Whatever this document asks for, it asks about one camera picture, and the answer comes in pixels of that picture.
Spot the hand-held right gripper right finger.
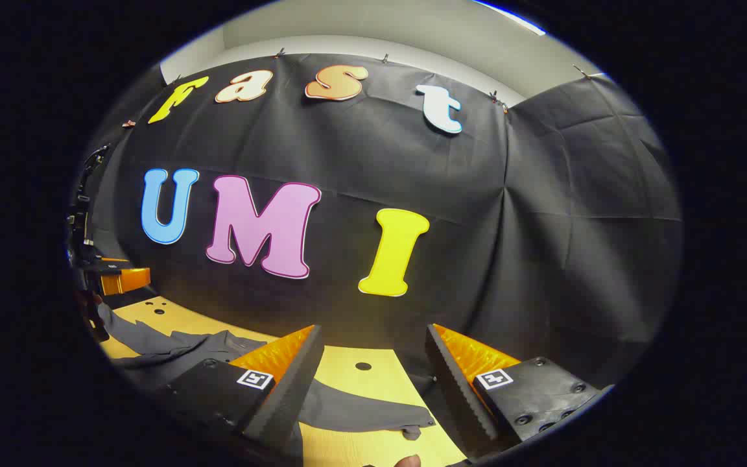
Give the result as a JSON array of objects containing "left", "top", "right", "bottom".
[{"left": 425, "top": 323, "right": 613, "bottom": 459}]

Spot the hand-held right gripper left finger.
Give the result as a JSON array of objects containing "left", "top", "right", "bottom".
[{"left": 156, "top": 324, "right": 326, "bottom": 451}]

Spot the grey collared shirt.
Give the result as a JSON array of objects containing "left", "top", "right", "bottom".
[{"left": 97, "top": 304, "right": 439, "bottom": 443}]

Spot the black backdrop cloth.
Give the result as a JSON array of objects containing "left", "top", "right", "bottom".
[{"left": 69, "top": 52, "right": 684, "bottom": 403}]

